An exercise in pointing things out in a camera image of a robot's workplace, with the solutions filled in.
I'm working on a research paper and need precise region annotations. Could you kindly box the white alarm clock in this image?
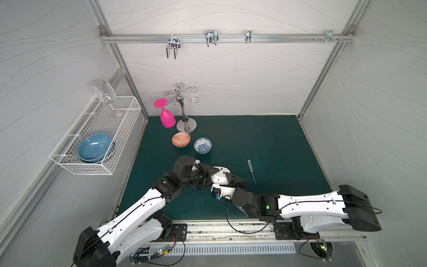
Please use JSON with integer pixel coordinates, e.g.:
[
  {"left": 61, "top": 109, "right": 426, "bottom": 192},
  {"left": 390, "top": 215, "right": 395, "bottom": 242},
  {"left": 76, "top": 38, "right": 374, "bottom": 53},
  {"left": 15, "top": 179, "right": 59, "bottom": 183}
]
[{"left": 211, "top": 166, "right": 231, "bottom": 186}]

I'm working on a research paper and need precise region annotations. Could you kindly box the clear handle screwdriver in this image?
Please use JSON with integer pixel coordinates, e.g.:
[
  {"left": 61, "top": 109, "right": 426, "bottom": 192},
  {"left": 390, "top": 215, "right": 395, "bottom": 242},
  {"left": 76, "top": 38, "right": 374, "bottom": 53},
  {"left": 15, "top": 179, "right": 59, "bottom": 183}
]
[{"left": 247, "top": 159, "right": 256, "bottom": 183}]

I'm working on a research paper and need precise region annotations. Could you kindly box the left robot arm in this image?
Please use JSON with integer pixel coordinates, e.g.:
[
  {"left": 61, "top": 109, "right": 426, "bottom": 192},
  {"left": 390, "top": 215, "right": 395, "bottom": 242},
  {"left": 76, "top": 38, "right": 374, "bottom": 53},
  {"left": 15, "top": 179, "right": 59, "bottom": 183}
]
[{"left": 72, "top": 155, "right": 228, "bottom": 267}]

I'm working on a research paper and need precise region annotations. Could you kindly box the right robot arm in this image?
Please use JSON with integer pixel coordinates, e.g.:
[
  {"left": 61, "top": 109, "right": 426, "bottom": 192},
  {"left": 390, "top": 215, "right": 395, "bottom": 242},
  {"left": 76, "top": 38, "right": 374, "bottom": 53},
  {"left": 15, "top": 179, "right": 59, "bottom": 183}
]
[{"left": 211, "top": 170, "right": 381, "bottom": 234}]

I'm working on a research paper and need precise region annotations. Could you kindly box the blue white patterned bowl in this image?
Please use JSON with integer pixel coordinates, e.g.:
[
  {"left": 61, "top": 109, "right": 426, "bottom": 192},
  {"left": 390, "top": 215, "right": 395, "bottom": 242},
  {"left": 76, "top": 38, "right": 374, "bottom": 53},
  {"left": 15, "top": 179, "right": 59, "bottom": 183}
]
[{"left": 193, "top": 137, "right": 212, "bottom": 154}]

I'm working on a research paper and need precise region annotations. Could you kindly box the red patterned bowl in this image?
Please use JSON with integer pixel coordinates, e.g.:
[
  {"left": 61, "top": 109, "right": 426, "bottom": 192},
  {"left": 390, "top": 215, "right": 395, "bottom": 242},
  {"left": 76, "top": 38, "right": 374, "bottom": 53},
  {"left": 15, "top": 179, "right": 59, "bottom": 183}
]
[{"left": 172, "top": 132, "right": 191, "bottom": 148}]

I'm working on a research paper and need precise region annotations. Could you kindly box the green table mat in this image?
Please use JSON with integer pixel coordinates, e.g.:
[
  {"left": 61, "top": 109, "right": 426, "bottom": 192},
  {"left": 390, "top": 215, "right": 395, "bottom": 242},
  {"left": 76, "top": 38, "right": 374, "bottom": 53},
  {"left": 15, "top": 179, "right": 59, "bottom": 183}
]
[{"left": 119, "top": 116, "right": 331, "bottom": 212}]

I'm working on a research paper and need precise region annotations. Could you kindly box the silver cup holder stand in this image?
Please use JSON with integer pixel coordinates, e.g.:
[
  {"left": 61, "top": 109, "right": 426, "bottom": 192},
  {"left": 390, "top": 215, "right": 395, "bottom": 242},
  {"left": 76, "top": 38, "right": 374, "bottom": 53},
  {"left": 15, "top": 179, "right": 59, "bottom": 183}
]
[{"left": 161, "top": 83, "right": 199, "bottom": 135}]

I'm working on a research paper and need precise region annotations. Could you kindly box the pink plastic goblet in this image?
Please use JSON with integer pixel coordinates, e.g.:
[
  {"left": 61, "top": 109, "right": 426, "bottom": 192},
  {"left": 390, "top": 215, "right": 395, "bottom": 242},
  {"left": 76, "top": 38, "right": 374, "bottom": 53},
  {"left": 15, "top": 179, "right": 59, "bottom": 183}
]
[{"left": 154, "top": 99, "right": 176, "bottom": 128}]

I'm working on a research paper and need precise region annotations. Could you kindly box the ventilation grille strip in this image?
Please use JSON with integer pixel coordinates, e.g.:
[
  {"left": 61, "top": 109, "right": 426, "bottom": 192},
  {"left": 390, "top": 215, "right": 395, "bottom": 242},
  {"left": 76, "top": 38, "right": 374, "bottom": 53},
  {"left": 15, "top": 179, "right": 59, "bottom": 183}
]
[{"left": 166, "top": 242, "right": 297, "bottom": 256}]

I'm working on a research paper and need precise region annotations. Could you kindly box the blue plate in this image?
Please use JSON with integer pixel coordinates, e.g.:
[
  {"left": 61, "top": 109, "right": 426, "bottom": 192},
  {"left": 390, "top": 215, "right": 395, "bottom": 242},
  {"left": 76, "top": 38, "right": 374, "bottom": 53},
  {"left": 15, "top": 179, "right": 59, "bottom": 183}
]
[{"left": 77, "top": 133, "right": 112, "bottom": 163}]

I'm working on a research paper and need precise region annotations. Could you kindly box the clear wine glass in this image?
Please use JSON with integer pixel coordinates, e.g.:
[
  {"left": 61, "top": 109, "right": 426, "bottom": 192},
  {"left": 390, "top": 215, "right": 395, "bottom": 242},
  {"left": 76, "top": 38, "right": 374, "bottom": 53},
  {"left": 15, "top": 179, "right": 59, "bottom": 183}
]
[{"left": 92, "top": 79, "right": 123, "bottom": 117}]

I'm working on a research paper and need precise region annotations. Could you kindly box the metal double hook left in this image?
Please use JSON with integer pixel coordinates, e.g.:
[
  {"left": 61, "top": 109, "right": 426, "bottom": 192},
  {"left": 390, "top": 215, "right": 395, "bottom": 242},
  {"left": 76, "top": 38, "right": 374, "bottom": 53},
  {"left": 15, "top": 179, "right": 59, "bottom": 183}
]
[{"left": 166, "top": 37, "right": 181, "bottom": 59}]

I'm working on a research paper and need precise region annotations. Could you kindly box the metal double hook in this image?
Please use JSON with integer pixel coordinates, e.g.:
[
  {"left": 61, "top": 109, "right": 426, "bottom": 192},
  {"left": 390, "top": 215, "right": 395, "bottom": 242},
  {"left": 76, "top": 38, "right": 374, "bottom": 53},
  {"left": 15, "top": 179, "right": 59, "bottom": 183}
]
[
  {"left": 205, "top": 30, "right": 219, "bottom": 47},
  {"left": 166, "top": 37, "right": 181, "bottom": 59}
]

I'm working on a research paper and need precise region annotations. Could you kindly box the metal double hook middle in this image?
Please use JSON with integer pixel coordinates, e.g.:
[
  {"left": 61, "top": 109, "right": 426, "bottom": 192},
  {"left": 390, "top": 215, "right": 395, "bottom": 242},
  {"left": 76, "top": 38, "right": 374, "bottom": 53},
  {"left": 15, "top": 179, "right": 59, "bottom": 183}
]
[{"left": 205, "top": 30, "right": 219, "bottom": 47}]

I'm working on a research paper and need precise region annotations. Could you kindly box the small metal hook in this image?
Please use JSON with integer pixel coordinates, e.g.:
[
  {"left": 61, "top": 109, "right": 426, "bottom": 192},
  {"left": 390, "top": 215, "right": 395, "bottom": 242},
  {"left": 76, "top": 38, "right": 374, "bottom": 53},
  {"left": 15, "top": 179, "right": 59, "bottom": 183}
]
[{"left": 245, "top": 30, "right": 252, "bottom": 44}]

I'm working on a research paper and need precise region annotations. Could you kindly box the metal hook right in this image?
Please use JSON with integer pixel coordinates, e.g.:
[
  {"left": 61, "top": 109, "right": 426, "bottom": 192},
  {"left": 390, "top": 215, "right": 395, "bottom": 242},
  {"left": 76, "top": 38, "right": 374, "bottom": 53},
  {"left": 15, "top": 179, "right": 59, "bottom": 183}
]
[{"left": 313, "top": 30, "right": 344, "bottom": 44}]

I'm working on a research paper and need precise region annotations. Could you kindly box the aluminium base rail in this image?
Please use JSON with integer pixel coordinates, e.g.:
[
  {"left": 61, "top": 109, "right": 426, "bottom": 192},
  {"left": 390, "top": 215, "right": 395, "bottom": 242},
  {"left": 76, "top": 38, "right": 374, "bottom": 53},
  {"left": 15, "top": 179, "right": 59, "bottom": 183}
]
[{"left": 92, "top": 218, "right": 368, "bottom": 246}]

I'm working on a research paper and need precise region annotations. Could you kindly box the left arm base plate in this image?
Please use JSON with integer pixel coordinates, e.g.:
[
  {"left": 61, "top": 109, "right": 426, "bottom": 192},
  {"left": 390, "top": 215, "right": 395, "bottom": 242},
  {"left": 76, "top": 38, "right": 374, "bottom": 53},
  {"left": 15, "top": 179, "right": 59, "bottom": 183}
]
[{"left": 155, "top": 223, "right": 187, "bottom": 242}]

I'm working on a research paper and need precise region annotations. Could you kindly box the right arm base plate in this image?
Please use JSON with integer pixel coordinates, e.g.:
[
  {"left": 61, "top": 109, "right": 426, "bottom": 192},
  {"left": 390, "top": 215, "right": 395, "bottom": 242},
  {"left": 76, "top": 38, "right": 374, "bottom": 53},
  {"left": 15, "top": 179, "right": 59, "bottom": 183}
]
[{"left": 273, "top": 221, "right": 320, "bottom": 240}]

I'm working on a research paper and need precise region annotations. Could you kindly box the left base cable bundle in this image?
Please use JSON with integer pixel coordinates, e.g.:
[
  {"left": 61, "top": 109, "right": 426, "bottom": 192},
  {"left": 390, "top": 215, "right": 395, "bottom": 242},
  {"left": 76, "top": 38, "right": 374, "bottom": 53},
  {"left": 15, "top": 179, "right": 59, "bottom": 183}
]
[{"left": 129, "top": 230, "right": 186, "bottom": 267}]

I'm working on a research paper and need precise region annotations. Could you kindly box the white wire basket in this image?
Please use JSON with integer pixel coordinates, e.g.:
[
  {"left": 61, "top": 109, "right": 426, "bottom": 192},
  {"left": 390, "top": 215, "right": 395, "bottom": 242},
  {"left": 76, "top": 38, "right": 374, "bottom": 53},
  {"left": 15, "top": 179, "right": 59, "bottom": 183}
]
[{"left": 49, "top": 96, "right": 141, "bottom": 175}]

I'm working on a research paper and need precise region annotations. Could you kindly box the right base cable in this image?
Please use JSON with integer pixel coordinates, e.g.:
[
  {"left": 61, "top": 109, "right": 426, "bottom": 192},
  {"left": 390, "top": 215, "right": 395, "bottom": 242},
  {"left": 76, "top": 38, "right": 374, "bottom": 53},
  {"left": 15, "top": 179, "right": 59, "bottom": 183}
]
[{"left": 298, "top": 233, "right": 334, "bottom": 261}]

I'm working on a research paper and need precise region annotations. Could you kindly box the aluminium top rail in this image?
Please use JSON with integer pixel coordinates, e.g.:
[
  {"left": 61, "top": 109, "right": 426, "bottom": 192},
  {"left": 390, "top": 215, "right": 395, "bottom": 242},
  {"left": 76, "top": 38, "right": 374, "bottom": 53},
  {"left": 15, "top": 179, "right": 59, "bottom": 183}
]
[{"left": 100, "top": 31, "right": 357, "bottom": 45}]

